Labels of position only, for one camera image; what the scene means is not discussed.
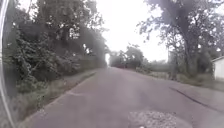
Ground grey asphalt road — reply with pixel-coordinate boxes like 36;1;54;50
24;66;224;128

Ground row of dense trees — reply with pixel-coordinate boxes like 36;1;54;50
2;0;111;94

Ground grassy verge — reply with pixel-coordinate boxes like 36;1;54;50
8;68;101;124

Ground row of tall trees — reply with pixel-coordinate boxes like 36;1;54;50
108;0;224;81

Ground grass strip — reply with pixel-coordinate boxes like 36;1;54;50
133;68;224;93

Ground white building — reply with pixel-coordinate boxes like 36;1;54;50
211;55;224;81

